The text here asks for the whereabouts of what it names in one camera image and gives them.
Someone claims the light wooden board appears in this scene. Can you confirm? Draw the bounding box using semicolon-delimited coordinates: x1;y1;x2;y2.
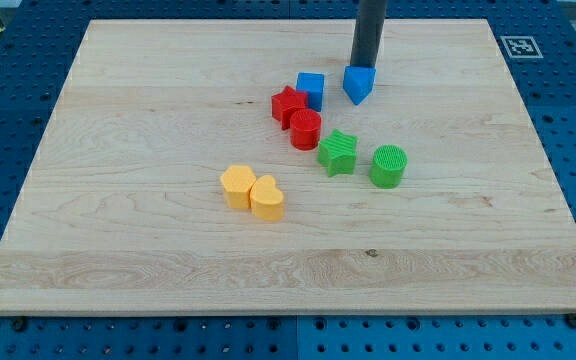
0;19;576;316

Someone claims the yellow hexagon block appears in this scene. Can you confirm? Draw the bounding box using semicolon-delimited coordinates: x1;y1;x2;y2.
220;165;257;210

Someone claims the red star block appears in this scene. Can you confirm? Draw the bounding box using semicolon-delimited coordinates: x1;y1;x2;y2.
271;86;308;130

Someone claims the white fiducial marker tag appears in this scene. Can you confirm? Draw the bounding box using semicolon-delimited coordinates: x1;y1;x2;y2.
500;35;543;59

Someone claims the green cylinder block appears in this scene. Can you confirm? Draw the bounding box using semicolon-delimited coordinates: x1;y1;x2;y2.
369;144;408;189

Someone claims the green star block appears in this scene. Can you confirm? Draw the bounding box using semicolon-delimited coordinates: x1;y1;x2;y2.
317;129;358;177

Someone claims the yellow heart block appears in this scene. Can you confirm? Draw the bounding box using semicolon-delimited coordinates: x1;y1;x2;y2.
250;175;284;221

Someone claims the red cylinder block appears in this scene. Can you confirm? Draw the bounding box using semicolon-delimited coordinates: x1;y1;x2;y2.
290;109;322;151

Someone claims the blue cube block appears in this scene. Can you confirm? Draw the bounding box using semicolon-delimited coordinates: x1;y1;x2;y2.
296;72;325;112

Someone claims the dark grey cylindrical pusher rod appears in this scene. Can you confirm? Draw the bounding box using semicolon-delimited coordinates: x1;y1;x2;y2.
350;0;388;68

